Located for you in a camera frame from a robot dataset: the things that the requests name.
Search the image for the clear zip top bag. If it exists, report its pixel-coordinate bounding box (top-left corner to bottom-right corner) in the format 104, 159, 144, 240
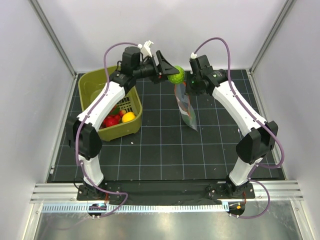
174, 82, 197, 131

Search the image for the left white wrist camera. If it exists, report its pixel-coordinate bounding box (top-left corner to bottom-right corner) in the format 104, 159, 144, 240
137, 40, 154, 57

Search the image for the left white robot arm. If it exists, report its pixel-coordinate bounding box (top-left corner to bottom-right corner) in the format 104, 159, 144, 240
66, 43, 179, 200

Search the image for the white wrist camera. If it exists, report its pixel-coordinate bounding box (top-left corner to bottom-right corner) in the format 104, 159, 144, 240
190, 52, 198, 59
137, 40, 154, 57

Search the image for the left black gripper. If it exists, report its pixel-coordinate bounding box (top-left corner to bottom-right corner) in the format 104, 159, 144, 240
133, 51, 180, 85

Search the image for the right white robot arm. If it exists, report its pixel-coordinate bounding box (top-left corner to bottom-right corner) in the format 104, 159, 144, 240
185, 53, 279, 198

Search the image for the olive green plastic basket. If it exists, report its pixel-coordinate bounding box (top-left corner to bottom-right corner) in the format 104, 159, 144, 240
78, 68, 143, 142

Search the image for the small pink peach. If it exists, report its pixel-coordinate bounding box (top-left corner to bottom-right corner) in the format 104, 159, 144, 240
119, 109, 127, 117

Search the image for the black grid mat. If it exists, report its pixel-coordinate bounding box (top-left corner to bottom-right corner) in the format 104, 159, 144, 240
47, 69, 286, 182

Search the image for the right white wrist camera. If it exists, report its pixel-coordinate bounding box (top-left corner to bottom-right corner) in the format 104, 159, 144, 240
190, 52, 198, 59

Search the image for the slotted cable duct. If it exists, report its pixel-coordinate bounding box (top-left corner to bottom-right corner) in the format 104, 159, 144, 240
41, 202, 229, 214

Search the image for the yellow lemon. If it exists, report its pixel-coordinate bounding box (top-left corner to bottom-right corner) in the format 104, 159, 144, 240
121, 112, 136, 123

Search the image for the light green bumpy fruit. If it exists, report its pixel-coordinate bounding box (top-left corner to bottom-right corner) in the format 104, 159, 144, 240
168, 65, 185, 85

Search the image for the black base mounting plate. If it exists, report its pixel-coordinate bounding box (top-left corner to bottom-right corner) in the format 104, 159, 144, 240
74, 180, 256, 203

